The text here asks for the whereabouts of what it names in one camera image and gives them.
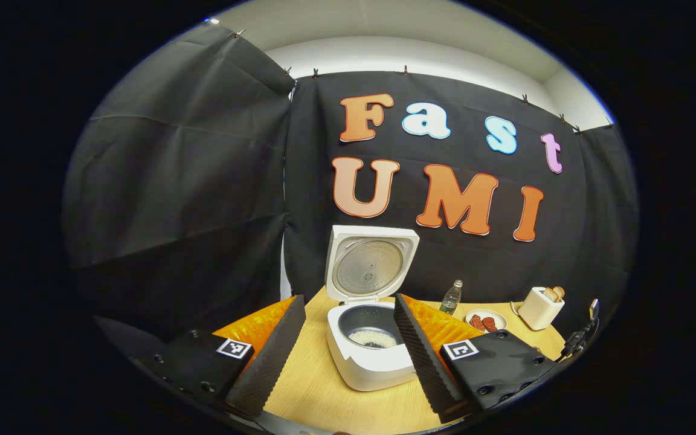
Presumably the clear plastic water bottle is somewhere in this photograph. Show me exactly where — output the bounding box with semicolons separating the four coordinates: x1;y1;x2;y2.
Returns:
440;279;463;316

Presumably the white toaster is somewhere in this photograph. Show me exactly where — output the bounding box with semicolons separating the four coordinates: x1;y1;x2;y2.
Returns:
518;286;566;331

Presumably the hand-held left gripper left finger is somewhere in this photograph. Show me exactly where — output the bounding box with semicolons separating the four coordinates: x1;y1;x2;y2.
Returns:
137;294;307;417

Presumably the white rice cooker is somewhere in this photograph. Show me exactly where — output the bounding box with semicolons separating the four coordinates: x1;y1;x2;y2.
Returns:
324;225;421;392

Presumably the white round plate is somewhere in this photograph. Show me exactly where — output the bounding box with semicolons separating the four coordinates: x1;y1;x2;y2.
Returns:
465;309;508;334

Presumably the white rice heap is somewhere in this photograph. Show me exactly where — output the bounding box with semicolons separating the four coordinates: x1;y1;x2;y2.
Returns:
348;329;398;349

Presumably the black backdrop cloth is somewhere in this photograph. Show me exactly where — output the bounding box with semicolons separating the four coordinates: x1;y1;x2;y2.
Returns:
63;24;639;345

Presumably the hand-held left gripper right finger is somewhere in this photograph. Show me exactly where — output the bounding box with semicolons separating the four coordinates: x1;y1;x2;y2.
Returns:
393;293;560;424

